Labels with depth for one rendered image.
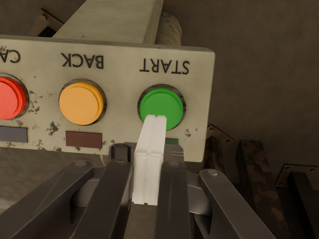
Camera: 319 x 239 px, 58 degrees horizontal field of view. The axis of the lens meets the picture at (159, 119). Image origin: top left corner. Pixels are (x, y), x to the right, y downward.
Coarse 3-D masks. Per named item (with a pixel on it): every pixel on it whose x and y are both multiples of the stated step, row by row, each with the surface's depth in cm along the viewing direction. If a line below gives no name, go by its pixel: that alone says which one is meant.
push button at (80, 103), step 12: (72, 84) 26; (84, 84) 26; (60, 96) 26; (72, 96) 26; (84, 96) 26; (96, 96) 26; (60, 108) 27; (72, 108) 26; (84, 108) 26; (96, 108) 26; (72, 120) 27; (84, 120) 27
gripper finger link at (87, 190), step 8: (136, 144) 18; (96, 168) 14; (104, 168) 14; (96, 176) 14; (88, 184) 13; (96, 184) 14; (80, 192) 13; (88, 192) 14; (72, 200) 14; (80, 200) 14; (88, 200) 14
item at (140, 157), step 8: (152, 120) 20; (144, 128) 18; (152, 128) 19; (144, 136) 17; (144, 144) 16; (136, 152) 15; (144, 152) 15; (136, 160) 15; (144, 160) 15; (136, 168) 15; (144, 168) 15; (136, 176) 15; (144, 176) 15; (136, 184) 15; (144, 184) 15; (136, 192) 15; (144, 192) 15; (136, 200) 15; (144, 200) 15
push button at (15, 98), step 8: (0, 80) 26; (8, 80) 26; (0, 88) 26; (8, 88) 26; (16, 88) 26; (0, 96) 26; (8, 96) 26; (16, 96) 26; (24, 96) 27; (0, 104) 27; (8, 104) 27; (16, 104) 27; (24, 104) 27; (0, 112) 27; (8, 112) 27; (16, 112) 27
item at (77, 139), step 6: (66, 132) 28; (72, 132) 28; (78, 132) 28; (84, 132) 28; (90, 132) 28; (66, 138) 28; (72, 138) 28; (78, 138) 28; (84, 138) 28; (90, 138) 28; (96, 138) 28; (66, 144) 29; (72, 144) 29; (78, 144) 29; (84, 144) 29; (90, 144) 28; (96, 144) 28
